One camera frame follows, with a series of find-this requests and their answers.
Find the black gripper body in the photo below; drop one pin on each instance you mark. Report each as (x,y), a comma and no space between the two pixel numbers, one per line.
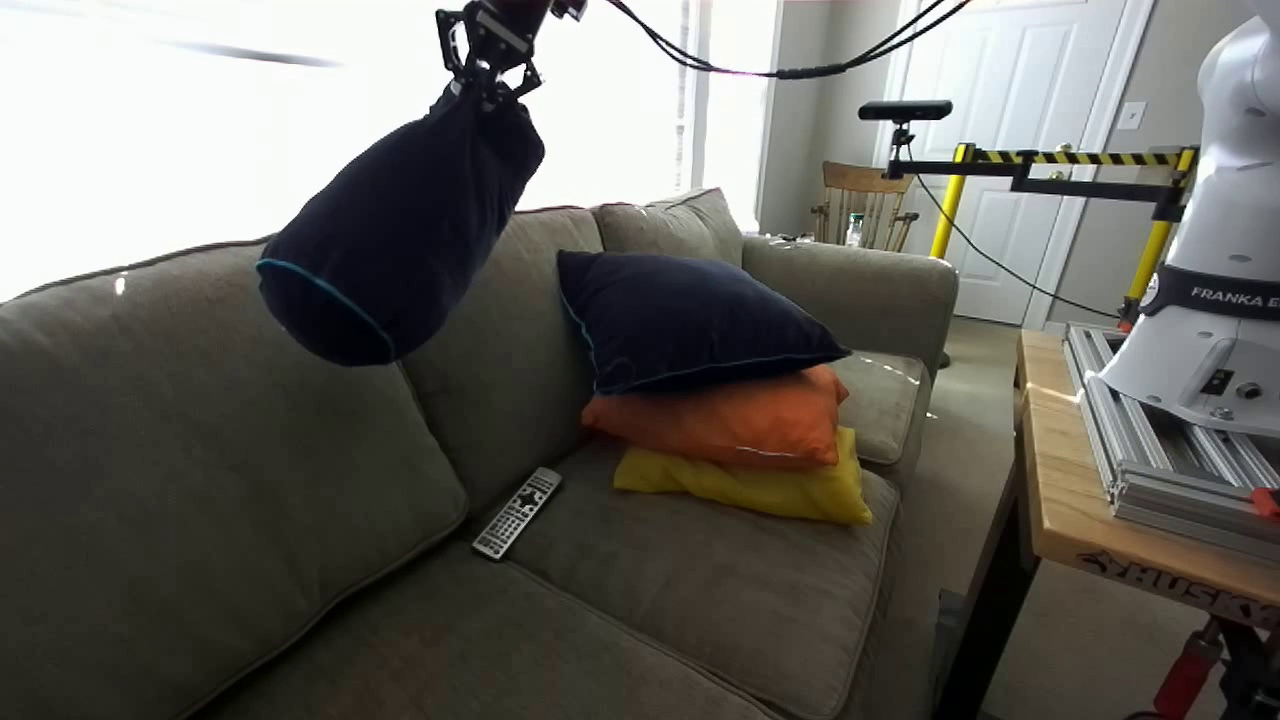
(515,19)

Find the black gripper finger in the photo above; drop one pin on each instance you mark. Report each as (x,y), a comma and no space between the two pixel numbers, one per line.
(449,45)
(520,73)

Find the navy cylindrical bolster pillow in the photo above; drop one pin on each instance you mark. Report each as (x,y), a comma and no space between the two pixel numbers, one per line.
(403,224)

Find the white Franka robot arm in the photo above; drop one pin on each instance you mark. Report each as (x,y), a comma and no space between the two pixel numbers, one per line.
(1227,200)

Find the small beige throw pillow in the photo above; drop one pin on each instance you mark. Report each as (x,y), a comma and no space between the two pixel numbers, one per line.
(673,224)

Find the navy square pillow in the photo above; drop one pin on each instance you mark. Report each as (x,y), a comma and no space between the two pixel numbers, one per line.
(693,323)

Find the orange pillow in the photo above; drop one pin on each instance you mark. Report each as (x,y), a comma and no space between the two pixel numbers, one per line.
(735,420)

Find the yellow pillow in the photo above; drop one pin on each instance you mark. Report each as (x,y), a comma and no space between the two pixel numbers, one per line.
(763,486)

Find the bright window with blinds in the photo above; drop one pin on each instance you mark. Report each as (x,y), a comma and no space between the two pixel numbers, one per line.
(203,135)

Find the beige sofa back cushion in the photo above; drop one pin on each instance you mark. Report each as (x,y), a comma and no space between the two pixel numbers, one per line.
(515,345)
(203,493)

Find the wooden chair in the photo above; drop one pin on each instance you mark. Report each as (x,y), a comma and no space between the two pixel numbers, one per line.
(864,200)

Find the grey remote control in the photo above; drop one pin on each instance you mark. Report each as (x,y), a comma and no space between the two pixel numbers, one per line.
(518,514)

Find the white panel door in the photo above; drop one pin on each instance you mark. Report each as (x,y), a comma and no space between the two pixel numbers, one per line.
(1024,81)

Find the beige fabric sofa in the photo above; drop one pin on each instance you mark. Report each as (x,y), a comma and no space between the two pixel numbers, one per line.
(693,586)

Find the yellow black striped stand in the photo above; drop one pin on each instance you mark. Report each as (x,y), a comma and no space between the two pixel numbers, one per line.
(1065,166)

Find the wooden butcher block table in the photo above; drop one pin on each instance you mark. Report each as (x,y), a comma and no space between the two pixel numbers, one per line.
(1065,493)

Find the red clamp under table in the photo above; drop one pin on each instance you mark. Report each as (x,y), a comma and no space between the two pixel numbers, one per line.
(1185,672)

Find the black stereo camera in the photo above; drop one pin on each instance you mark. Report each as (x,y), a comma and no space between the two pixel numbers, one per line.
(907,109)

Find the white light switch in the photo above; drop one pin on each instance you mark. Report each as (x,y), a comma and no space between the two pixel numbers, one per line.
(1133,115)

